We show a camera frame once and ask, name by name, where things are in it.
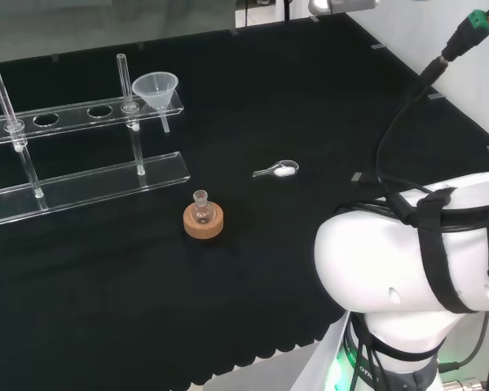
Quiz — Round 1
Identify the translucent plastic funnel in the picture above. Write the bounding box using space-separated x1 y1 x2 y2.
131 72 179 134

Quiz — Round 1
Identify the clear glass weighing funnel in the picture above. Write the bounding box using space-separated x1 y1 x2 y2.
252 160 300 178

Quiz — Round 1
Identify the clear acrylic funnel stand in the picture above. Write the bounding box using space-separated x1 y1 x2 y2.
0 53 192 226

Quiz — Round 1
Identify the small round-bottom glass flask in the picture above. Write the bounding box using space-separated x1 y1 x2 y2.
192 189 212 224

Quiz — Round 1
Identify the black bench cloth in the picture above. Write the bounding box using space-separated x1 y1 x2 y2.
0 11 489 386

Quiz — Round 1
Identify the pale board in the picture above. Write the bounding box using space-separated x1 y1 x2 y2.
305 313 354 391

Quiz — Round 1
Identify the grey device on tripod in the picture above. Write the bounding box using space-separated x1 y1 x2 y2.
308 0 382 14

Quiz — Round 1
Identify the brown cork ring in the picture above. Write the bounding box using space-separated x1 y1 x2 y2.
183 202 224 240

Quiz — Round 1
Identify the black cable with green connector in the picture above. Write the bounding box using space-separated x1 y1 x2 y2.
376 7 489 192

